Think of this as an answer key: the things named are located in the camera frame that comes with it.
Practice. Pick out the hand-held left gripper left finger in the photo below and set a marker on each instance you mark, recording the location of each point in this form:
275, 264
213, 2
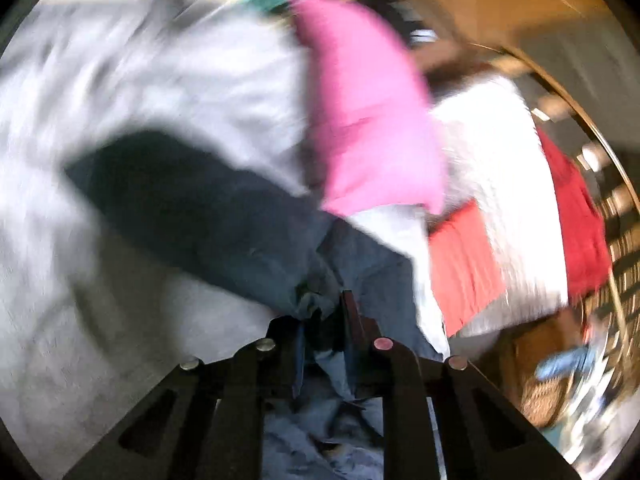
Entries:
299, 360

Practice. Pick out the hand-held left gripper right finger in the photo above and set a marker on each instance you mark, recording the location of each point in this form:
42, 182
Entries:
353, 345

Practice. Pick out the dark blue garment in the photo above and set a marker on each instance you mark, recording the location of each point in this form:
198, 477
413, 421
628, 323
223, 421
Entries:
200, 210

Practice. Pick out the wicker basket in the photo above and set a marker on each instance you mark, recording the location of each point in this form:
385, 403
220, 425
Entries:
545, 400

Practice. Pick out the light blue cloth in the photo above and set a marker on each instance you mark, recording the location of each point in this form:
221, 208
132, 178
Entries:
565, 364

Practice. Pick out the pink pillow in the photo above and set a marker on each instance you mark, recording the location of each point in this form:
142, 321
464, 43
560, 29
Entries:
360, 110

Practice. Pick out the grey bed sheet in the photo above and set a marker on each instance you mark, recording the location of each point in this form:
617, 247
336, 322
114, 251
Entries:
150, 85

